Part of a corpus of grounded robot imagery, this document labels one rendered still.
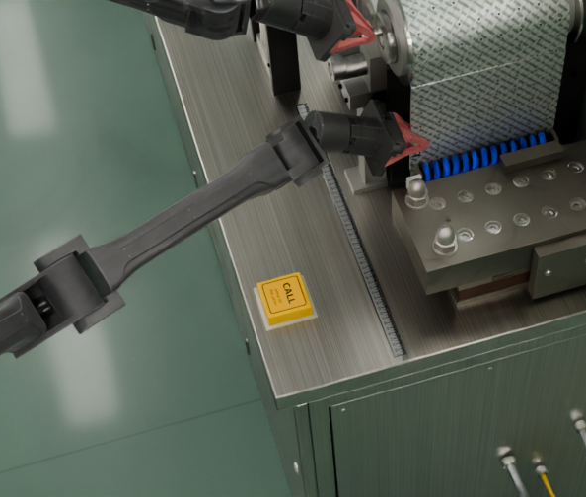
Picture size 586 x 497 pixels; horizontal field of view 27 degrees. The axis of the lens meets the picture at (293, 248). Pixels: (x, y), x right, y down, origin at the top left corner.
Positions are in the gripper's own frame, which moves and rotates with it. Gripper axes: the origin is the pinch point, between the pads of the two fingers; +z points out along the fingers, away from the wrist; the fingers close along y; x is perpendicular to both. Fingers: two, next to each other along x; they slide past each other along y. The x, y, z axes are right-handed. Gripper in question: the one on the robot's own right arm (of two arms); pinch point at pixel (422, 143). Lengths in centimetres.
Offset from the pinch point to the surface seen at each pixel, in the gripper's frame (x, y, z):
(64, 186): -125, -103, 0
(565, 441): -44, 26, 47
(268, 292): -26.5, 8.9, -17.2
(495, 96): 11.3, 0.3, 6.5
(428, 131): 2.7, 0.3, -0.6
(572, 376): -23.8, 26.1, 33.6
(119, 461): -125, -19, -2
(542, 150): 6.3, 5.3, 16.4
